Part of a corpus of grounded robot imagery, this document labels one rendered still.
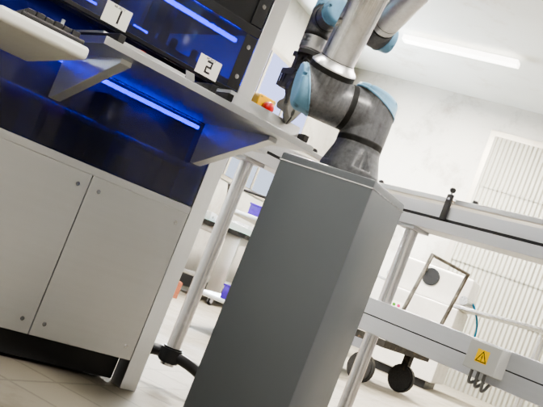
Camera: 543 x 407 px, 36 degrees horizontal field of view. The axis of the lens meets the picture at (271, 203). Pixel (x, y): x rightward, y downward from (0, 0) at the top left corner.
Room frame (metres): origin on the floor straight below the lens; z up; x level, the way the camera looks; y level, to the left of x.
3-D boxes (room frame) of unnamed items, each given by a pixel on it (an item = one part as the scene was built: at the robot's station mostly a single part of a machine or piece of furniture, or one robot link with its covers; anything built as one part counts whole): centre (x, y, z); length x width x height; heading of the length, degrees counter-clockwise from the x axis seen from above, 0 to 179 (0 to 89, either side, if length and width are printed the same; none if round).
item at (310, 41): (2.31, 0.06, 1.14); 0.08 x 0.08 x 0.05
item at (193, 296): (2.93, 0.13, 0.46); 0.09 x 0.09 x 0.77; 38
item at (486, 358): (2.57, -0.79, 0.50); 0.12 x 0.05 x 0.09; 38
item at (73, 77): (2.16, 0.56, 0.79); 0.34 x 0.03 x 0.13; 38
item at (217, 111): (2.33, 0.37, 0.87); 0.70 x 0.48 x 0.02; 128
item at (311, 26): (2.31, 0.05, 1.21); 0.09 x 0.08 x 0.11; 13
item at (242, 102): (2.40, 0.21, 0.90); 0.34 x 0.26 x 0.04; 38
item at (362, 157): (2.05, -0.15, 0.84); 0.15 x 0.15 x 0.10
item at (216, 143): (2.47, 0.17, 0.79); 0.34 x 0.03 x 0.13; 38
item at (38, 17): (1.86, 0.65, 0.82); 0.40 x 0.14 x 0.02; 32
